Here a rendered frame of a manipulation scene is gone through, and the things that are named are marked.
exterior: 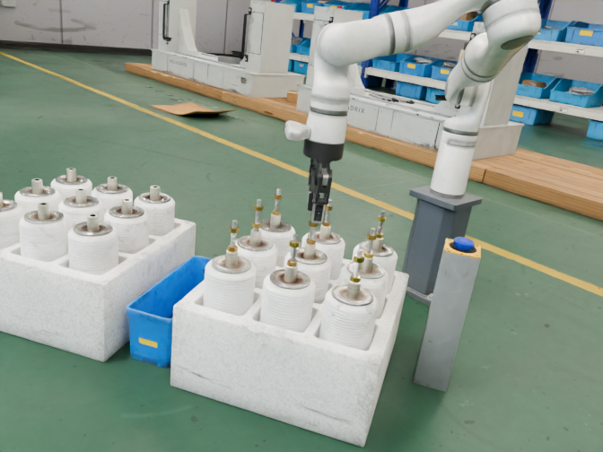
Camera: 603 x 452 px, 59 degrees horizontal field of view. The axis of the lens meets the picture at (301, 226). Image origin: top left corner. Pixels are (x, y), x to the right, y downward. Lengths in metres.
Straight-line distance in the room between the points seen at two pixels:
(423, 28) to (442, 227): 0.64
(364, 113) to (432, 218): 2.15
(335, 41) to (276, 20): 3.55
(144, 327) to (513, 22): 0.89
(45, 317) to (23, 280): 0.09
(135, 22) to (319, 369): 7.15
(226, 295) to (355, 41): 0.50
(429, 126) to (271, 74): 1.66
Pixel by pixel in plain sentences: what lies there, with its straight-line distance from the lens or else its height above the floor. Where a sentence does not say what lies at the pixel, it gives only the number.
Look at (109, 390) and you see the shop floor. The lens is 1.13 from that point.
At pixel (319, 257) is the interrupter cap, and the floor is 0.25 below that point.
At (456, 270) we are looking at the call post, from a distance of 1.09.
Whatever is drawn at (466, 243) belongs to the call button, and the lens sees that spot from 1.09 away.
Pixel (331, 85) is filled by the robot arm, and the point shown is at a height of 0.59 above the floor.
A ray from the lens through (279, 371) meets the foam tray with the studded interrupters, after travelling 1.00.
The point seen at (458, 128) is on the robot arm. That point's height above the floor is 0.49.
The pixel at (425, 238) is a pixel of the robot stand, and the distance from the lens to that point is 1.51.
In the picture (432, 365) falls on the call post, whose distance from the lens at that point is 1.20.
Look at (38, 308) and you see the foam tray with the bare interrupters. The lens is 1.23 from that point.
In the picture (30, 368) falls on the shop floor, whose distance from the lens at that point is 1.21.
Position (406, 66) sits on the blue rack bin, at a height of 0.34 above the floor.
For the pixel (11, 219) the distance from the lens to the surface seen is 1.28.
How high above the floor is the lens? 0.69
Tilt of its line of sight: 21 degrees down
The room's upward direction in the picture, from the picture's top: 7 degrees clockwise
